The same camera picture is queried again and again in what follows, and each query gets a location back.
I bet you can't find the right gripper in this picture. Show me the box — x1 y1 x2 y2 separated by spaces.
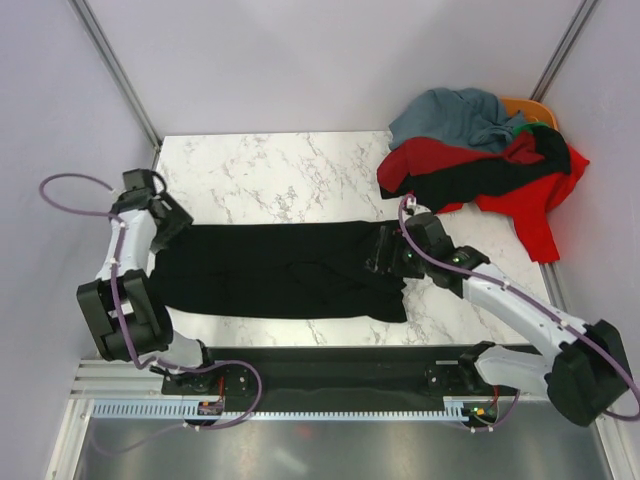
365 226 430 280

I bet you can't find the black t-shirt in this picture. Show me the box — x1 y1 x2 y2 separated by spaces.
149 221 407 323
377 126 571 212

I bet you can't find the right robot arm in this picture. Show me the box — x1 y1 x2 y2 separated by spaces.
367 212 639 426

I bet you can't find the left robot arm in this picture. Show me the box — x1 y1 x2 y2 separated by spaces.
76 169 220 395

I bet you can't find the black t-shirt in pile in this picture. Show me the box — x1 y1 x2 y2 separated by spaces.
377 126 571 212

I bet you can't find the red t-shirt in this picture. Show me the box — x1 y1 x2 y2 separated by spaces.
375 134 591 264

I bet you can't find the grey-blue t-shirt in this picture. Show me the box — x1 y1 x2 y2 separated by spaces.
389 88 526 153

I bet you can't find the green garment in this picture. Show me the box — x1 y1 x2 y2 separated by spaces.
512 121 550 138

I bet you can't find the orange basket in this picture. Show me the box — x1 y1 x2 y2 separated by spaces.
501 97 558 129

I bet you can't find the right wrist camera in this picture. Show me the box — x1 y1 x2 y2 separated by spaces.
402 195 426 215

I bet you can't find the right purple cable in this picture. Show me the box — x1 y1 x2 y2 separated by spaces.
397 197 640 434

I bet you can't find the purple cable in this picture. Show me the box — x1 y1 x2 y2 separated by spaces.
38 172 264 456
397 197 640 434

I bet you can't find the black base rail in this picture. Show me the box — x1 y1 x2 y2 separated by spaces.
159 344 521 414

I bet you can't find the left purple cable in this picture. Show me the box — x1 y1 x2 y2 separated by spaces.
38 172 264 456

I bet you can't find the left aluminium corner post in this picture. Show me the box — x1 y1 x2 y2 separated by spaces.
68 0 162 154

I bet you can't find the aluminium corner post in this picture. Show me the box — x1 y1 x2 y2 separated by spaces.
68 0 162 154
529 0 601 102

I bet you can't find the white cable duct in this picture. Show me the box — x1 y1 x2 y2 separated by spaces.
91 398 488 422

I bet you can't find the aluminium extrusion frame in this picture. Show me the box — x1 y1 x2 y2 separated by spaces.
47 279 640 480

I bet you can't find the right aluminium corner post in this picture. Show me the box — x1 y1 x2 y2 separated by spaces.
529 0 601 102

